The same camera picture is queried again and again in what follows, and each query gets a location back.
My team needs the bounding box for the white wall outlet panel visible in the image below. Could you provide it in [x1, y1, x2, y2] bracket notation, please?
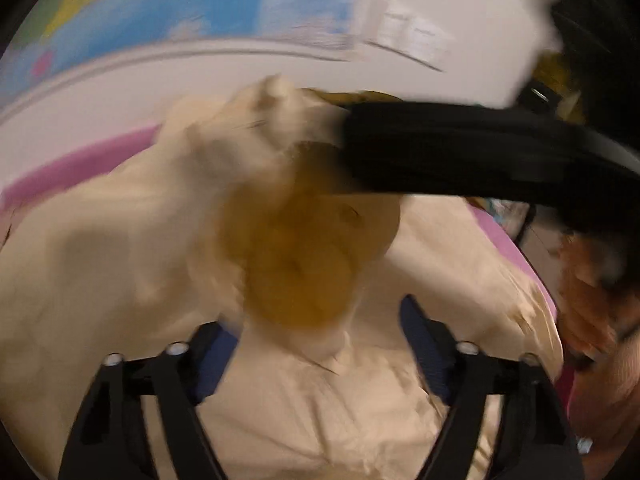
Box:
[364, 0, 452, 72]

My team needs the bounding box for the wall map poster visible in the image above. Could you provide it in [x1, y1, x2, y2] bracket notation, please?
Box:
[0, 0, 373, 113]

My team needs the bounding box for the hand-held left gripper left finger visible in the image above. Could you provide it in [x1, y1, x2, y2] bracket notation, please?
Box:
[59, 320, 241, 480]

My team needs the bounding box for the pink bed sheet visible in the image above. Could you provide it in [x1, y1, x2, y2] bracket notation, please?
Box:
[0, 127, 558, 411]

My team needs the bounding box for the person's right forearm pink sleeve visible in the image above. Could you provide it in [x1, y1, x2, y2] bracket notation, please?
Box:
[567, 355, 640, 466]

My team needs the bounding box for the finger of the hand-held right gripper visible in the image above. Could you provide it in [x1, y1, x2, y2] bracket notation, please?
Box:
[337, 100, 640, 221]

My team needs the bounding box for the olive brown jacket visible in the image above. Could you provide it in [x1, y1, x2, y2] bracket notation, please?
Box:
[215, 87, 403, 332]

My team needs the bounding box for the person's right hand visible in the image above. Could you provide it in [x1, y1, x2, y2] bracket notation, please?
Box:
[556, 237, 640, 363]

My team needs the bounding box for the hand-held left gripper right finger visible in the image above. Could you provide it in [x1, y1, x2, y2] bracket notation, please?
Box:
[399, 294, 587, 480]

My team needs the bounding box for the cream large garment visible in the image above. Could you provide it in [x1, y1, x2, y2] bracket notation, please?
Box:
[0, 74, 566, 480]

